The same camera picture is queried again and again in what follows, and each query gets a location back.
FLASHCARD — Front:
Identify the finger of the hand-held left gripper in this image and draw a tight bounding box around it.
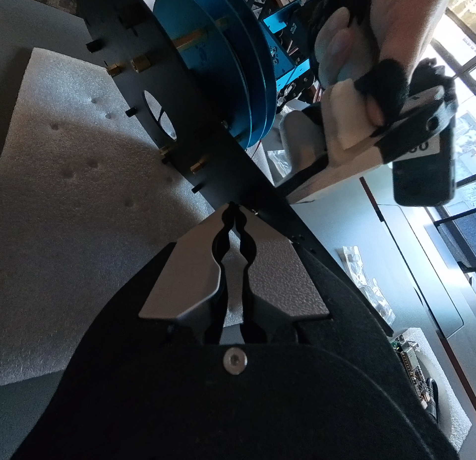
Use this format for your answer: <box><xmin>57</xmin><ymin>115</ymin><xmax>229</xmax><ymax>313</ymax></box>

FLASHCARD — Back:
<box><xmin>278</xmin><ymin>110</ymin><xmax>328</xmax><ymax>179</ymax></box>
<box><xmin>287</xmin><ymin>163</ymin><xmax>392</xmax><ymax>205</ymax></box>

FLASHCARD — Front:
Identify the large glass window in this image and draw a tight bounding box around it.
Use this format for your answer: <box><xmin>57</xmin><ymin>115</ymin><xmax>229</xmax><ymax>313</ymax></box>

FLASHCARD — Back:
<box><xmin>428</xmin><ymin>0</ymin><xmax>476</xmax><ymax>282</ymax></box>

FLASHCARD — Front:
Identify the crumpled clear plastic bag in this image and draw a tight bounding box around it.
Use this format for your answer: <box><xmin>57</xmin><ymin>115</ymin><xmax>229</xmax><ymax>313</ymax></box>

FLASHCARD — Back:
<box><xmin>267</xmin><ymin>149</ymin><xmax>294</xmax><ymax>178</ymax></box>

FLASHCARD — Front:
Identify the blue toy robot arm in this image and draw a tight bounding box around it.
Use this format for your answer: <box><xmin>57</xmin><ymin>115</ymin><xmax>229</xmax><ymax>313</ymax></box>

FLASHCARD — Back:
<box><xmin>152</xmin><ymin>0</ymin><xmax>324</xmax><ymax>150</ymax></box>

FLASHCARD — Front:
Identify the black mesh chair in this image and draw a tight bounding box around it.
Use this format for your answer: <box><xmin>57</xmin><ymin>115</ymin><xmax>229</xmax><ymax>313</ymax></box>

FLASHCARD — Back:
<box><xmin>435</xmin><ymin>203</ymin><xmax>476</xmax><ymax>271</ymax></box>

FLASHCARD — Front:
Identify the dark grey desk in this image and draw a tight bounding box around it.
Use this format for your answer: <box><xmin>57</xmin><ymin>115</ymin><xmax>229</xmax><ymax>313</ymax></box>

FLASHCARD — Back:
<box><xmin>0</xmin><ymin>0</ymin><xmax>476</xmax><ymax>460</ymax></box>

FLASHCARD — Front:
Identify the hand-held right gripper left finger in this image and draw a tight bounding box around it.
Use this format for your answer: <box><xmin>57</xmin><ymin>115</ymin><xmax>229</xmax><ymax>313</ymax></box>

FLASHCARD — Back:
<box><xmin>138</xmin><ymin>203</ymin><xmax>236</xmax><ymax>344</ymax></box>

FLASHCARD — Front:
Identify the white foam sheet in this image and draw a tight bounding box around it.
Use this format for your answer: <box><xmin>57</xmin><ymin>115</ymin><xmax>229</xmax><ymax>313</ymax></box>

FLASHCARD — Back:
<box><xmin>0</xmin><ymin>47</ymin><xmax>246</xmax><ymax>386</ymax></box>

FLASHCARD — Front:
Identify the black power socket cable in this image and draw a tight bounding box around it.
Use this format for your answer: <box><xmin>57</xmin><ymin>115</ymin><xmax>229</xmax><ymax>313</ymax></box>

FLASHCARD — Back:
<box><xmin>424</xmin><ymin>378</ymin><xmax>441</xmax><ymax>421</ymax></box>

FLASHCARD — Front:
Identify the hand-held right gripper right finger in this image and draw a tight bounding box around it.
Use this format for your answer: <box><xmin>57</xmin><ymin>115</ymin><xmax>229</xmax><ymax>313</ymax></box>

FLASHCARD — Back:
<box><xmin>239</xmin><ymin>204</ymin><xmax>330</xmax><ymax>330</ymax></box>

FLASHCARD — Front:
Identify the white foam ring block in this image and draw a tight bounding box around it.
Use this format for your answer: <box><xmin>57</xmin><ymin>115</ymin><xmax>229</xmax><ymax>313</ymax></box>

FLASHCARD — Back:
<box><xmin>394</xmin><ymin>328</ymin><xmax>473</xmax><ymax>440</ymax></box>

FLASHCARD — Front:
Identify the black control circuit board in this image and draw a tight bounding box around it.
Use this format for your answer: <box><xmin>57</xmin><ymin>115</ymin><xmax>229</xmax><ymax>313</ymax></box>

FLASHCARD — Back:
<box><xmin>390</xmin><ymin>337</ymin><xmax>428</xmax><ymax>408</ymax></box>

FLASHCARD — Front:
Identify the black triangular base plate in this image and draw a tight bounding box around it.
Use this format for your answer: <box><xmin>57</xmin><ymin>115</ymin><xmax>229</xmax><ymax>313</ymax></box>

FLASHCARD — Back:
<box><xmin>71</xmin><ymin>0</ymin><xmax>393</xmax><ymax>338</ymax></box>

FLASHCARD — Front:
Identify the person's left hand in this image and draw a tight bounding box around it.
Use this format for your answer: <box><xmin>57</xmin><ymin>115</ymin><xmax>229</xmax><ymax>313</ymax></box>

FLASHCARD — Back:
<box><xmin>314</xmin><ymin>0</ymin><xmax>451</xmax><ymax>127</ymax></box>

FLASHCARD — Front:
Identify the group of small clear bags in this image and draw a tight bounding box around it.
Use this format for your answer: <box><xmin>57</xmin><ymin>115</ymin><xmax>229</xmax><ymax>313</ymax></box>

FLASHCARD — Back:
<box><xmin>336</xmin><ymin>244</ymin><xmax>396</xmax><ymax>323</ymax></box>

